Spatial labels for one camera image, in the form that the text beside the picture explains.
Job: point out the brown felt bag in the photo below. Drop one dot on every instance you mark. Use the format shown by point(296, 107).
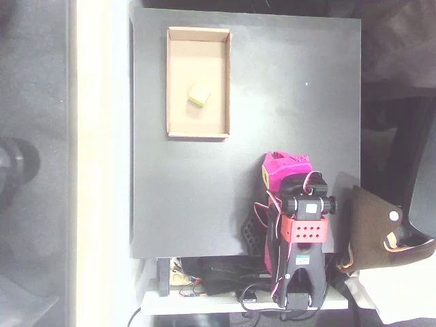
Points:
point(368, 231)

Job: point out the magenta gripper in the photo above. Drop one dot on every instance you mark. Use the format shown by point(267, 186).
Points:
point(276, 169)

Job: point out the small black adapter plug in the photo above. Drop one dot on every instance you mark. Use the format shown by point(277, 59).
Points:
point(250, 297)

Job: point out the green cube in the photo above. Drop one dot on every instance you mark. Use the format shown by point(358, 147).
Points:
point(199, 92)

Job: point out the cardboard box tray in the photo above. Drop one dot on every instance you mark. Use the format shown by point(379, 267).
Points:
point(204, 51)

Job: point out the black chair part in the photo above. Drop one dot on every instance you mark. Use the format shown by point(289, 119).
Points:
point(422, 190)

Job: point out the white shelf board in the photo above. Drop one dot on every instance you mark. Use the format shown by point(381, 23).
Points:
point(204, 303)

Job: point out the light wooden plate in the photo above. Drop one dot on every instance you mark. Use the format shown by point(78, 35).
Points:
point(177, 278)

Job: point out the white cloth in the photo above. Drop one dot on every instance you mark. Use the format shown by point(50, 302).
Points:
point(395, 293)

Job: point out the black perforated arm base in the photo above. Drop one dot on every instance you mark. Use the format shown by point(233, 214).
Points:
point(252, 235)

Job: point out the dark brown fabric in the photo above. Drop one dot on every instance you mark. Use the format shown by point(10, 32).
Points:
point(395, 41)

